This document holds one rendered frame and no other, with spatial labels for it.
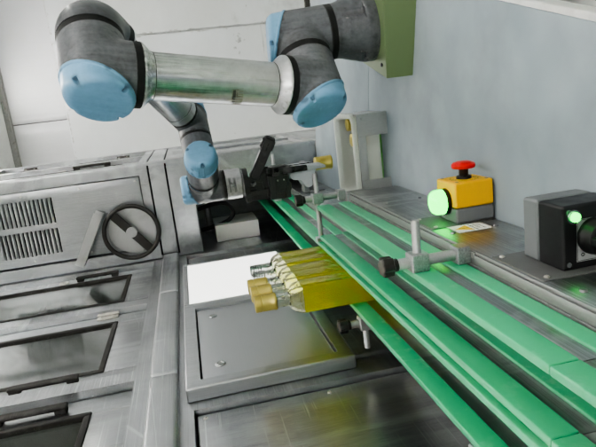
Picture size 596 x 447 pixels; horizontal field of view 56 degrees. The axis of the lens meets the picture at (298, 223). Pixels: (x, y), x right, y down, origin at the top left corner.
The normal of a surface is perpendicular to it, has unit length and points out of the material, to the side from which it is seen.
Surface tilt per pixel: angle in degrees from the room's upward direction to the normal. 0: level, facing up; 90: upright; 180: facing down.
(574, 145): 0
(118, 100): 85
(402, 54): 90
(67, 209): 90
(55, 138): 90
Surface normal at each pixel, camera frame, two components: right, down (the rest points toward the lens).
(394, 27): 0.23, 0.46
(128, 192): 0.20, 0.19
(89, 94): 0.13, 0.87
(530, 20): -0.97, 0.15
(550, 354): -0.11, -0.97
